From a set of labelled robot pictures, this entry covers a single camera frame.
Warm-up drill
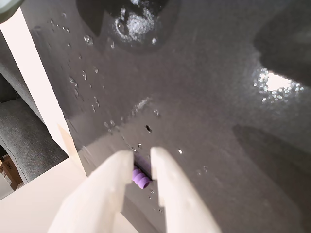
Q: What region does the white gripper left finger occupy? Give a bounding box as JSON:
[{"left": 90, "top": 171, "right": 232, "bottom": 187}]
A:
[{"left": 47, "top": 150, "right": 135, "bottom": 233}]

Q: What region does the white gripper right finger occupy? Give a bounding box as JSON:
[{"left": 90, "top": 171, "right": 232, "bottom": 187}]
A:
[{"left": 150, "top": 146, "right": 222, "bottom": 233}]

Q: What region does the purple ribbed pen grip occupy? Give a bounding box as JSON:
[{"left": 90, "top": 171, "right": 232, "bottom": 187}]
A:
[{"left": 132, "top": 155, "right": 153, "bottom": 190}]

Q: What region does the pale green steel cup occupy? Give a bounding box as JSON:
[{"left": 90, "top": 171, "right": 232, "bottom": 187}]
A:
[{"left": 0, "top": 0, "right": 25, "bottom": 24}]

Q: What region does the black shiny table mat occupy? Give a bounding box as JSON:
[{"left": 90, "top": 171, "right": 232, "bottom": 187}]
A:
[{"left": 20, "top": 0, "right": 311, "bottom": 233}]

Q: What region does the brown cardboard box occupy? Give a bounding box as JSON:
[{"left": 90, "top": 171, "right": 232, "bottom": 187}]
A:
[{"left": 0, "top": 154, "right": 25, "bottom": 191}]

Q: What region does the grey fabric sofa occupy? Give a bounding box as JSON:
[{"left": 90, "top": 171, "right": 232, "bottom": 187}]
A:
[{"left": 0, "top": 45, "right": 70, "bottom": 183}]

